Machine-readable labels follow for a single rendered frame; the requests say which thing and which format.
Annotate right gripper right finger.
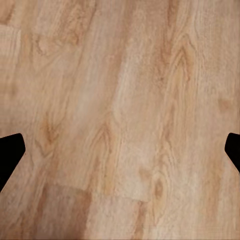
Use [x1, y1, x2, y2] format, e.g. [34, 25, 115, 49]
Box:
[224, 132, 240, 172]

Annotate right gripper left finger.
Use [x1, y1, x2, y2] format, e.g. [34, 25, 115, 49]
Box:
[0, 133, 26, 192]

